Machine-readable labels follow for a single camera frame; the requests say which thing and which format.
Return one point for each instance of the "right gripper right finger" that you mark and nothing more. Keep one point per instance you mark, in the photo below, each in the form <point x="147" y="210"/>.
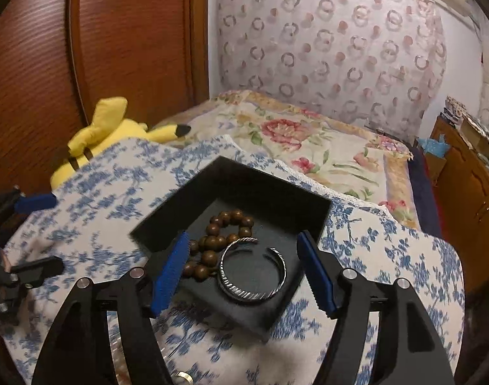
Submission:
<point x="408" y="351"/>

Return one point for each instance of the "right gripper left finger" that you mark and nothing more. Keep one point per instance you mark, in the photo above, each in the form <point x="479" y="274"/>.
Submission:
<point x="77" y="347"/>

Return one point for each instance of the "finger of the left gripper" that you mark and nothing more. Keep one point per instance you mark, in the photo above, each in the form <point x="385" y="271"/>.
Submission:
<point x="30" y="204"/>
<point x="33" y="274"/>

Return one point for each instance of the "silver twisted cuff bangle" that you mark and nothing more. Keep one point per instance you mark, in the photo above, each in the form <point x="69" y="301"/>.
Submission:
<point x="248" y="279"/>

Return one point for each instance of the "black jewelry box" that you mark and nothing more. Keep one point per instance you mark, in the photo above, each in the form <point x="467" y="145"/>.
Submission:
<point x="249" y="218"/>

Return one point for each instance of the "blue floral white pillow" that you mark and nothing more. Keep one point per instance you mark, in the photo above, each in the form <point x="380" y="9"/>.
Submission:
<point x="99" y="206"/>

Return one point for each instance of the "yellow plush toy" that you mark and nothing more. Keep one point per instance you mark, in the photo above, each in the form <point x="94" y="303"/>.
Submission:
<point x="109" y="126"/>

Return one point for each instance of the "wooden louvered wardrobe door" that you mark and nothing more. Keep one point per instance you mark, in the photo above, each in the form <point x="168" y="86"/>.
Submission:
<point x="58" y="58"/>

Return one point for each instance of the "wooden dresser cabinet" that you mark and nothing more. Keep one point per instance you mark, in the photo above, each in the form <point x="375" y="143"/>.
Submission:
<point x="461" y="188"/>

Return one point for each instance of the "blue bag on floor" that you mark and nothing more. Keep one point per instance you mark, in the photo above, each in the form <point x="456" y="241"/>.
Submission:
<point x="436" y="147"/>

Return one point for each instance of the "floral cream bed blanket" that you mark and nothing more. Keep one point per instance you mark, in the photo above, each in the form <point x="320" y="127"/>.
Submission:
<point x="343" y="157"/>

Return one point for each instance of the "clutter on dresser top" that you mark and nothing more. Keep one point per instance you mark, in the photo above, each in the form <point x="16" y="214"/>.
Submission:
<point x="472" y="131"/>

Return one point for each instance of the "patterned headboard cover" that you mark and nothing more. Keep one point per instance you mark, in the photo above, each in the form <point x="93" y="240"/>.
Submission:
<point x="372" y="63"/>

